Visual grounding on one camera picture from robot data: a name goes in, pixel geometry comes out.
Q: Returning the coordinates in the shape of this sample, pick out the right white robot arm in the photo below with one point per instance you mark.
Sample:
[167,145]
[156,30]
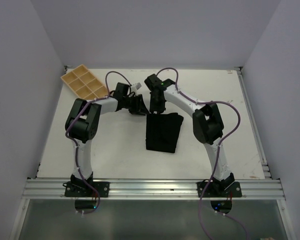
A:
[207,125]

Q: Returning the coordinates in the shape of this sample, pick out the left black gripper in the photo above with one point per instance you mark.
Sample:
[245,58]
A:
[137,110]

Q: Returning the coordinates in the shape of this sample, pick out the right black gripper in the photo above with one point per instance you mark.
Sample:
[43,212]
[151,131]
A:
[159,108]

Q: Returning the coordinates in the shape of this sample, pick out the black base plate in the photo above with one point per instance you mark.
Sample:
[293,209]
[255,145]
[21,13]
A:
[215,191]
[102,187]

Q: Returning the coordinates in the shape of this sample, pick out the black underwear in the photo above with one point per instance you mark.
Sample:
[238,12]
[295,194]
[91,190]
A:
[162,132]

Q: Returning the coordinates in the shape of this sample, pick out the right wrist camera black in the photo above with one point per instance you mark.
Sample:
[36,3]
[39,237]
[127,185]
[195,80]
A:
[152,81]

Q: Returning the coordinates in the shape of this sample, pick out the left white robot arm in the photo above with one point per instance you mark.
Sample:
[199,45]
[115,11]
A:
[82,124]

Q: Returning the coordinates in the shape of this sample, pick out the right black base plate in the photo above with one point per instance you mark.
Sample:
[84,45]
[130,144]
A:
[215,191]

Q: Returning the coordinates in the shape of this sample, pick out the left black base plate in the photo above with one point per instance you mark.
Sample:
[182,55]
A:
[102,187]

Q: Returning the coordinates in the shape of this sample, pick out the wooden compartment tray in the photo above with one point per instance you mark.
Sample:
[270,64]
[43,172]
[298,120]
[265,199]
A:
[84,84]

